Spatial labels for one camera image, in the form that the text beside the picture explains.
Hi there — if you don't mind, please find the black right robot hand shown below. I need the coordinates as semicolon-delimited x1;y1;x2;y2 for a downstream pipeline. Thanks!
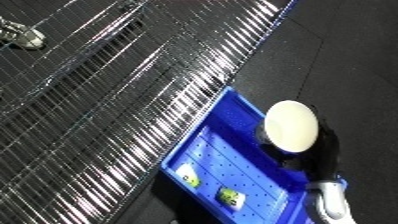
254;105;343;184

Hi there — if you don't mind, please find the white paper cup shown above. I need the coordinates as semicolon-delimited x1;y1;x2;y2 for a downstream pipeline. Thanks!
261;99;322;154

